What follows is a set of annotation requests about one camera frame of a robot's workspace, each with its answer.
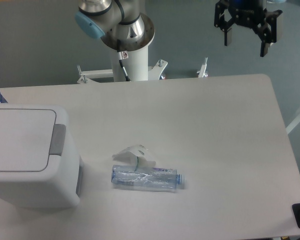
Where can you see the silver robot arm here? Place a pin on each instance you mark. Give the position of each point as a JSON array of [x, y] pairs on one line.
[[123, 27]]

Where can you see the white trash can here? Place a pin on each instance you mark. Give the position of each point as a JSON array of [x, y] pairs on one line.
[[57, 186]]

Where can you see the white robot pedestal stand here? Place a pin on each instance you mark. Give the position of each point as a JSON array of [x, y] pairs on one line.
[[126, 66]]

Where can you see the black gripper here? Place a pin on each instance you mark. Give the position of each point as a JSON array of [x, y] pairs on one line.
[[251, 14]]

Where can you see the crushed clear plastic bottle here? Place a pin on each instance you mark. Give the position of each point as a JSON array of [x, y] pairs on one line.
[[149, 179]]

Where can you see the white trash can lid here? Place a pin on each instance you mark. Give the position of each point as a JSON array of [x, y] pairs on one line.
[[28, 137]]

